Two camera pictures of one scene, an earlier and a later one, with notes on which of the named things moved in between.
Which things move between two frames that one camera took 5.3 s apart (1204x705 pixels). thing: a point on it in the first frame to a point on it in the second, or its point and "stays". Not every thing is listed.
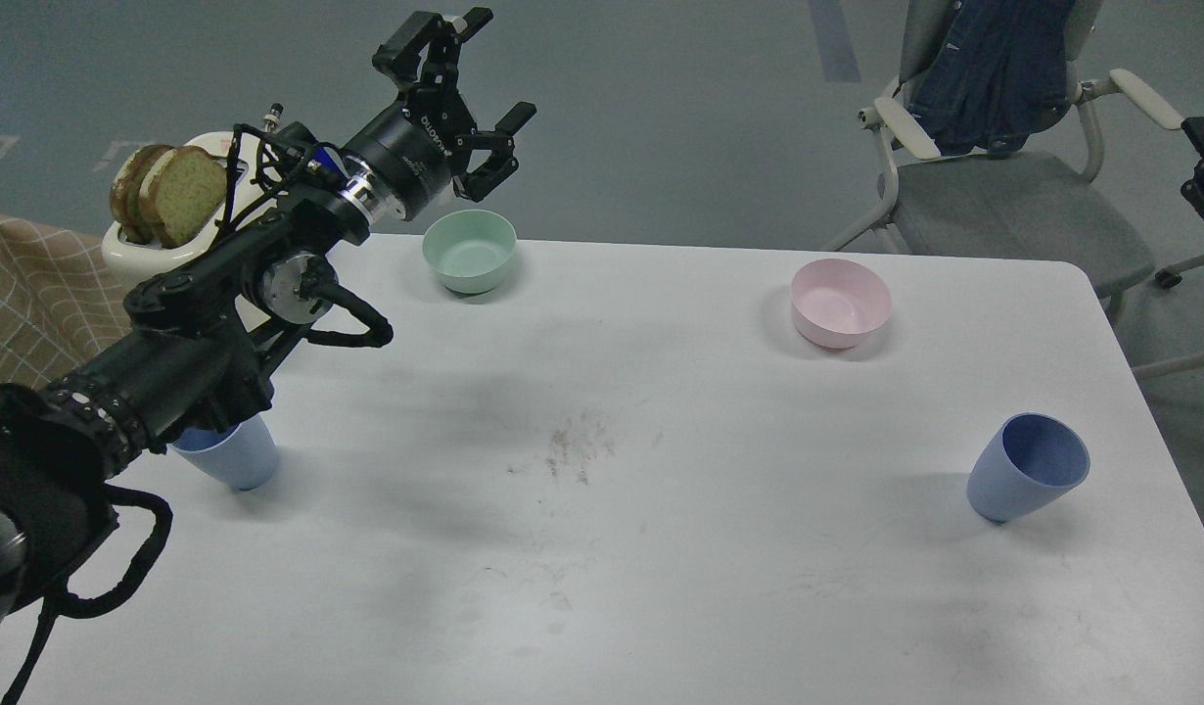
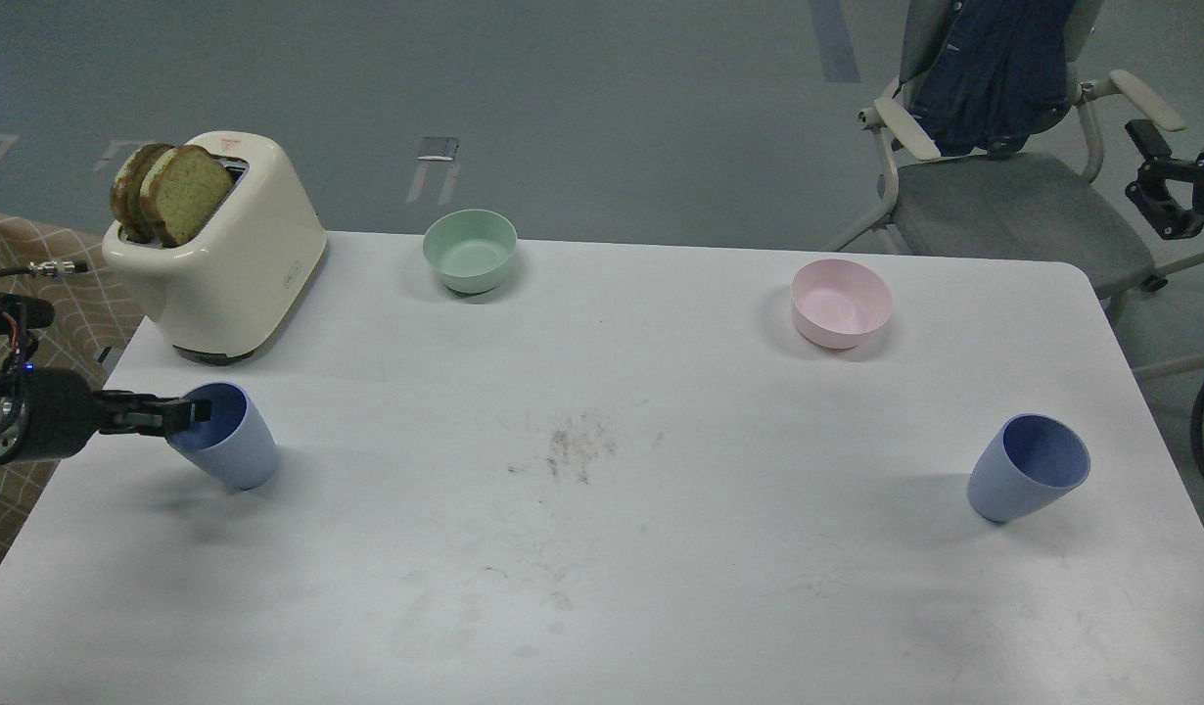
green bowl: (469, 249) stays
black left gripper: (411, 151) to (62, 412)
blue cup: (1029, 461) stays
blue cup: (244, 455) stays
